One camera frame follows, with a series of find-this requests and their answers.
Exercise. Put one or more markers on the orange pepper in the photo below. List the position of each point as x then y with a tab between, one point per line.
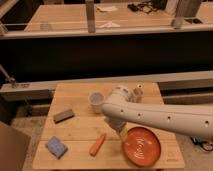
97	145

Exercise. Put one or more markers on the white paper on far table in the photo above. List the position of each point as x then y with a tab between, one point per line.
109	24

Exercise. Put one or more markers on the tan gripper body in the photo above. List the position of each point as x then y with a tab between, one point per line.
123	134

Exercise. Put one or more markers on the translucent plastic cup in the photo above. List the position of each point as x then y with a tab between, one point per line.
96	99

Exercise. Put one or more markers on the grey metal post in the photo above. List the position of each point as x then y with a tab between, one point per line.
90	15
186	11

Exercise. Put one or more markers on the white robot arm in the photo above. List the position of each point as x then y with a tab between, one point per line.
190	120

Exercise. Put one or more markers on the orange ceramic bowl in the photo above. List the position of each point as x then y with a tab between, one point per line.
142	147

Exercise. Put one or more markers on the blue and black device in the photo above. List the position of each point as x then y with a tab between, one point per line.
205	145

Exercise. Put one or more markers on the wooden table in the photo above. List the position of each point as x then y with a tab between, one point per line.
79	133

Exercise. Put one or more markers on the grey metal post right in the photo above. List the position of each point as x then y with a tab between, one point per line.
186	11

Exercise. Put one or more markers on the blue sponge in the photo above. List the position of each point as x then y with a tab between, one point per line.
56	147

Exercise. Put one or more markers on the dark grey sponge block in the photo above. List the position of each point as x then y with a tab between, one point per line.
63	116

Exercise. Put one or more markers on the brown cardboard box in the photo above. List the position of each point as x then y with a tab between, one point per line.
13	148

